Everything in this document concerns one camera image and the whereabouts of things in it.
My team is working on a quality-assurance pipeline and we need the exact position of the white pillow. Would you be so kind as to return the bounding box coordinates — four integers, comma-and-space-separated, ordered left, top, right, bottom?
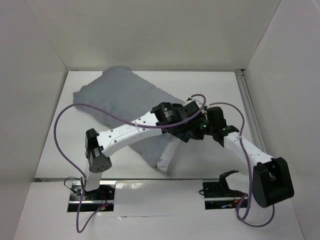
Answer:
156, 138, 180, 173

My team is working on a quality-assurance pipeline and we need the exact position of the grey pillowcase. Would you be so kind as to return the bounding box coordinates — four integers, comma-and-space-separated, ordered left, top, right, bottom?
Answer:
73, 66, 184, 170

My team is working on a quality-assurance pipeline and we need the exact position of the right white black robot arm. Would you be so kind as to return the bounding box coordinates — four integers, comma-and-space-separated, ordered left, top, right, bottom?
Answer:
200, 106, 295, 208

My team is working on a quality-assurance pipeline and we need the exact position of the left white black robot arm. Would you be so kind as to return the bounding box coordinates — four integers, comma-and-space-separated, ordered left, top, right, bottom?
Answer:
80, 99, 206, 200

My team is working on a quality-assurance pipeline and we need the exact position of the aluminium rail frame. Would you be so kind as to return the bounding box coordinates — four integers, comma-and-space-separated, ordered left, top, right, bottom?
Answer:
234, 69, 268, 153

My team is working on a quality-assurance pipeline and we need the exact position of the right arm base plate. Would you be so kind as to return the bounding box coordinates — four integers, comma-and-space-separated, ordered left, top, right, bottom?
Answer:
198, 179, 245, 210

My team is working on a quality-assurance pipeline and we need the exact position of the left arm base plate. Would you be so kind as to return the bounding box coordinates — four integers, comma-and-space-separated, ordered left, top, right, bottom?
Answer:
64, 179, 116, 213

